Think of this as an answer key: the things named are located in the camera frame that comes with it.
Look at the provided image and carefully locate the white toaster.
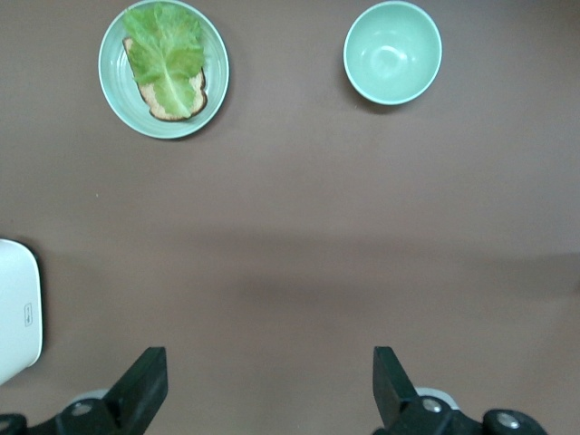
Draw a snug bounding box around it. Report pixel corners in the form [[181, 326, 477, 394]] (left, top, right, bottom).
[[0, 238, 45, 388]]

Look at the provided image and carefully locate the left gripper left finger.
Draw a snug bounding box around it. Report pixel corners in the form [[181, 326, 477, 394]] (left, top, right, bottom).
[[56, 346, 170, 435]]

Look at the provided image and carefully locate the green lettuce leaf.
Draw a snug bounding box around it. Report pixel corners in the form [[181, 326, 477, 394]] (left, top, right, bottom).
[[121, 1, 207, 119]]

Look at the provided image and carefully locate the toast slice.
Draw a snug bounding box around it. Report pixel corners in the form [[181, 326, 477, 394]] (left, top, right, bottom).
[[121, 36, 210, 123]]

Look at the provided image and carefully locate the mint green plate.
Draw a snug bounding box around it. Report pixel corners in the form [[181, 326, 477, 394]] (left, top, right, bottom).
[[98, 0, 231, 140]]

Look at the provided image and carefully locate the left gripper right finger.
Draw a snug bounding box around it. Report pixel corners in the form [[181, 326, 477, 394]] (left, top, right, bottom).
[[372, 346, 459, 435]]

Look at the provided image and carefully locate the mint green bowl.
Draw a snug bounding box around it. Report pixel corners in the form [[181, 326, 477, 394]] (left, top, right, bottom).
[[343, 0, 443, 107]]

